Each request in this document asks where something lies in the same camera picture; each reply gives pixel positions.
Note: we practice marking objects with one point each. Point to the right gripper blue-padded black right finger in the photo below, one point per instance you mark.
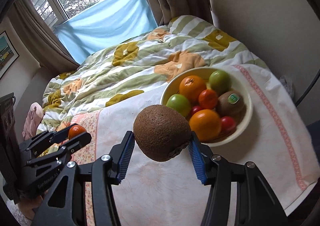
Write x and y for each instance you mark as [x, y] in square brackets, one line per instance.
[256, 202]

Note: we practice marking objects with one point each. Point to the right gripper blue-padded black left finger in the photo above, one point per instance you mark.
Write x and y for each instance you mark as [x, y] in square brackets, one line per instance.
[65, 203]

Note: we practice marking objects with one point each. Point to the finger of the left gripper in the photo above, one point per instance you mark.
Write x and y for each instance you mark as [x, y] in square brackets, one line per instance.
[75, 142]
[55, 134]

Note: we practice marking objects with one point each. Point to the small mandarin orange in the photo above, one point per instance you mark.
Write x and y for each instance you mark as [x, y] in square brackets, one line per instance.
[75, 130]

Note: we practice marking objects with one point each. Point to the red cherry tomato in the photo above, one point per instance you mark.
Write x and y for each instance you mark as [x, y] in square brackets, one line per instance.
[227, 124]
[194, 110]

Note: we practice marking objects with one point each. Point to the large orange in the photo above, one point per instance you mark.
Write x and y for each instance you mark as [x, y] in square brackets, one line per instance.
[191, 87]
[206, 124]

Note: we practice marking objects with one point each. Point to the plain brown kiwi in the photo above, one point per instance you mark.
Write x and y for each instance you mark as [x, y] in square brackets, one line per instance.
[161, 132]

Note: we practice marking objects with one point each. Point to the kiwi with green sticker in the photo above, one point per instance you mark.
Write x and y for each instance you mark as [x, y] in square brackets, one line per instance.
[230, 103]

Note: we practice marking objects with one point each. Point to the green apple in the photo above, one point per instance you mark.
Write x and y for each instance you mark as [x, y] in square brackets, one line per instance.
[179, 103]
[220, 81]

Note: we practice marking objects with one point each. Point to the pink pillow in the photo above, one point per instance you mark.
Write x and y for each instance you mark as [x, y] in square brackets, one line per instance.
[32, 121]

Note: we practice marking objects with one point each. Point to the grey bed headboard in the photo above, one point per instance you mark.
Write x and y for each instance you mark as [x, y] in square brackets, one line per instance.
[33, 93]

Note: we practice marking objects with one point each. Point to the white pink-bordered cloth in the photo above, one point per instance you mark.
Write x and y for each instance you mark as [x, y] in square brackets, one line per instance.
[169, 193]

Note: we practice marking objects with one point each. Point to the left beige curtain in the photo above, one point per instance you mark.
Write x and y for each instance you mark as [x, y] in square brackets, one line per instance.
[39, 39]

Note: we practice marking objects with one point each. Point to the framed building picture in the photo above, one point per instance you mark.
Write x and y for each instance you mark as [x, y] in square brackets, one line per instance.
[8, 54]

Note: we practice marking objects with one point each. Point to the green striped floral duvet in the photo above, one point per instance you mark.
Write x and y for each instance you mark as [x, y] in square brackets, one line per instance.
[137, 65]

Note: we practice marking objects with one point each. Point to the light blue hanging cloth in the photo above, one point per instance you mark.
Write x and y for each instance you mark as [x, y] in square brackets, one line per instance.
[104, 24]

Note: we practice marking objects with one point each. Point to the white crumpled tissue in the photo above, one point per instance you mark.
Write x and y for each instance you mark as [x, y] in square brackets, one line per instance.
[287, 83]

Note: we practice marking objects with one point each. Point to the green apple in bowl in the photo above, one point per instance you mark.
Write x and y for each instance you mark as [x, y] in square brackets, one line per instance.
[220, 81]

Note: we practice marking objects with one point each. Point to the large orange in bowl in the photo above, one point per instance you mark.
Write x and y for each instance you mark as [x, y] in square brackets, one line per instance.
[191, 87]

